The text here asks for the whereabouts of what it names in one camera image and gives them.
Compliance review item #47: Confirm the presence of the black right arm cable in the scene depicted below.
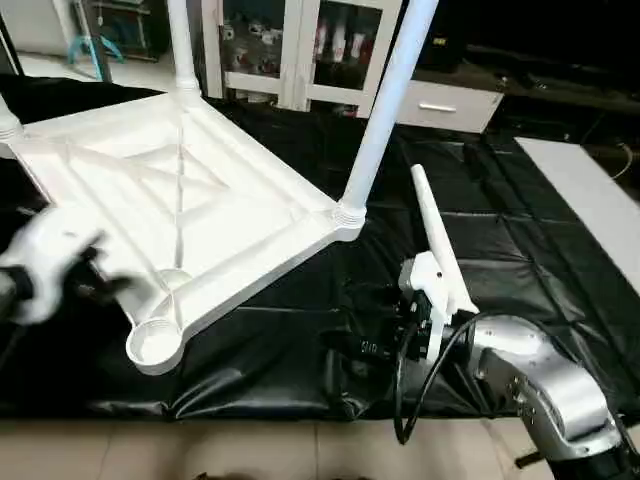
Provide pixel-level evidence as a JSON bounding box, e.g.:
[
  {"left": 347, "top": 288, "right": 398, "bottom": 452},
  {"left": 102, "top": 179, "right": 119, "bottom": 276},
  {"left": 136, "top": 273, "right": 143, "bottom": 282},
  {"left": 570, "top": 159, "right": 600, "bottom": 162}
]
[{"left": 392, "top": 310, "right": 503, "bottom": 447}]

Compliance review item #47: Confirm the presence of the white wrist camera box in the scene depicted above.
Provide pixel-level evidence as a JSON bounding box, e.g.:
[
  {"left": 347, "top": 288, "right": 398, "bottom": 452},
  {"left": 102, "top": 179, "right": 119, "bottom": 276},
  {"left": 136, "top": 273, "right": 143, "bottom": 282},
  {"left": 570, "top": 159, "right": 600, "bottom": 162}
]
[
  {"left": 397, "top": 251, "right": 452, "bottom": 363},
  {"left": 0, "top": 204, "right": 107, "bottom": 327}
]

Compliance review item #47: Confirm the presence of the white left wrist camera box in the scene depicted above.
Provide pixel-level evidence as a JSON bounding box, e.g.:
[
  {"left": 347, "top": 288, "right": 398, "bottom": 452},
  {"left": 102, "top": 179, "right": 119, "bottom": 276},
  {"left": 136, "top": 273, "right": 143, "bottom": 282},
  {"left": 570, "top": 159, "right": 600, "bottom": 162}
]
[{"left": 0, "top": 204, "right": 107, "bottom": 327}]

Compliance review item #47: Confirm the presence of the white plastic table top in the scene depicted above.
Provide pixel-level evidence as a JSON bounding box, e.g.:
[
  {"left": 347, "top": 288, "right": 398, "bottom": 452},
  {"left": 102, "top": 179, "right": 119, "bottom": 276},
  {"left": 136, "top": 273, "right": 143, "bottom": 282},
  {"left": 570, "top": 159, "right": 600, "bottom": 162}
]
[{"left": 0, "top": 92, "right": 370, "bottom": 377}]

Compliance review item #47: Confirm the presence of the black tripod leg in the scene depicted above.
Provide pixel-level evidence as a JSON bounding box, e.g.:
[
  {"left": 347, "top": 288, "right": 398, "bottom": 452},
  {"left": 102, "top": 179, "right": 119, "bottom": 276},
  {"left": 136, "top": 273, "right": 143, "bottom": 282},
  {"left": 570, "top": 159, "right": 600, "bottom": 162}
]
[{"left": 514, "top": 449, "right": 547, "bottom": 470}]

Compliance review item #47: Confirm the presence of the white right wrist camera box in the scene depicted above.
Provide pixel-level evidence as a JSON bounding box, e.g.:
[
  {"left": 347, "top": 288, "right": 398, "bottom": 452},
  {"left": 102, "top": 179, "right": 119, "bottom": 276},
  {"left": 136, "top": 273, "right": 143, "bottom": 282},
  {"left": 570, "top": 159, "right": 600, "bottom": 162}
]
[{"left": 397, "top": 251, "right": 452, "bottom": 363}]

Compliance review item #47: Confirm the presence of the white drawer unit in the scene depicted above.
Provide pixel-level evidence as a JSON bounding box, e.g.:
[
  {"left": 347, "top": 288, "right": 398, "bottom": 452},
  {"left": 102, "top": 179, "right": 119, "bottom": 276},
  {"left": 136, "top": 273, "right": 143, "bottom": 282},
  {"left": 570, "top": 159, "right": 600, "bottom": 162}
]
[{"left": 394, "top": 79, "right": 507, "bottom": 135}]

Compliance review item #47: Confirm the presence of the black work mat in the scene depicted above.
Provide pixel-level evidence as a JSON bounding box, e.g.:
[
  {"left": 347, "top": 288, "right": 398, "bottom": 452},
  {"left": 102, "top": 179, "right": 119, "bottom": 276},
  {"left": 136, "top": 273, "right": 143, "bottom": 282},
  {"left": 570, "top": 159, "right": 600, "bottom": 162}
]
[{"left": 0, "top": 75, "right": 640, "bottom": 421}]

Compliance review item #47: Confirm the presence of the teal stand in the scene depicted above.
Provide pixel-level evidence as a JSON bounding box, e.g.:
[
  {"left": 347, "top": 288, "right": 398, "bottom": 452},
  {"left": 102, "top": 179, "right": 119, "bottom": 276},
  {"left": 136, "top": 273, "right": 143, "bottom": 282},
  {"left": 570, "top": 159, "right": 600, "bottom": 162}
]
[{"left": 64, "top": 28, "right": 127, "bottom": 73}]

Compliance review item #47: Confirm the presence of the white glass door cabinet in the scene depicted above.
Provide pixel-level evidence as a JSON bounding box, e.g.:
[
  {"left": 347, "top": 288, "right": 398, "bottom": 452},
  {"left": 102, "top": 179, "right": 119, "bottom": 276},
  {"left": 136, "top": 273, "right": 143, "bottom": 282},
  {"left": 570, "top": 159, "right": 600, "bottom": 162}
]
[{"left": 199, "top": 0, "right": 407, "bottom": 114}]

